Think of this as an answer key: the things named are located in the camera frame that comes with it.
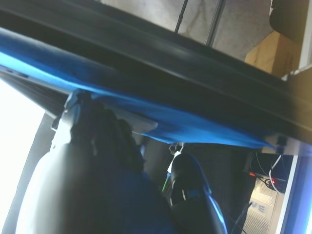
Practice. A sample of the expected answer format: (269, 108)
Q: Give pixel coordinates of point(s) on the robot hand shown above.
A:
(97, 182)

